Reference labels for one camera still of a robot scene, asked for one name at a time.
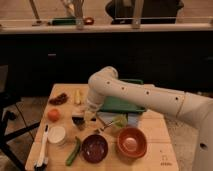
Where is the dark maroon bowl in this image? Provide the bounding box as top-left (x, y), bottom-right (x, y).
top-left (81, 134), bottom-right (108, 163)

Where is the green cucumber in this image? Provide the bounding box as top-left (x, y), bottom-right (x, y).
top-left (65, 136), bottom-right (81, 166)

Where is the red tape roll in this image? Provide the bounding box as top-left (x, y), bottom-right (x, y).
top-left (84, 17), bottom-right (94, 25)

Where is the blue gray cloth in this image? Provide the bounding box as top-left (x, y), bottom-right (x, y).
top-left (97, 112), bottom-right (139, 127)

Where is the metal spoon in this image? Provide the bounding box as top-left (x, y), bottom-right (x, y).
top-left (94, 121), bottom-right (114, 134)

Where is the green handled tool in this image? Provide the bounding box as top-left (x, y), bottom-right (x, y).
top-left (48, 18), bottom-right (76, 26)

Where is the orange bowl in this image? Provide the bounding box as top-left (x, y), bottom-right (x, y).
top-left (116, 127), bottom-right (147, 159)

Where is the white paper cup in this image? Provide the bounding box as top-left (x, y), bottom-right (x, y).
top-left (48, 126), bottom-right (66, 145)

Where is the green plastic tray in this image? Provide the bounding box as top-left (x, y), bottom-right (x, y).
top-left (98, 78), bottom-right (148, 114)

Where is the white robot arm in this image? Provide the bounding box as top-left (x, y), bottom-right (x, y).
top-left (86, 66), bottom-right (213, 171)

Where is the white dish brush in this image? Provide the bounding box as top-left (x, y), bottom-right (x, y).
top-left (34, 125), bottom-right (48, 171)

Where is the black chair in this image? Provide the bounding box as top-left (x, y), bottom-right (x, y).
top-left (0, 65), bottom-right (39, 171)

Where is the small metal cup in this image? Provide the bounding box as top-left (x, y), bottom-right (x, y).
top-left (72, 117), bottom-right (85, 130)

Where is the dark red dried chili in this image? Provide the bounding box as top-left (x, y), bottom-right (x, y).
top-left (49, 93), bottom-right (68, 105)

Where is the orange tomato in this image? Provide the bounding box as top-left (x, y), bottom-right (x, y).
top-left (47, 109), bottom-right (60, 122)

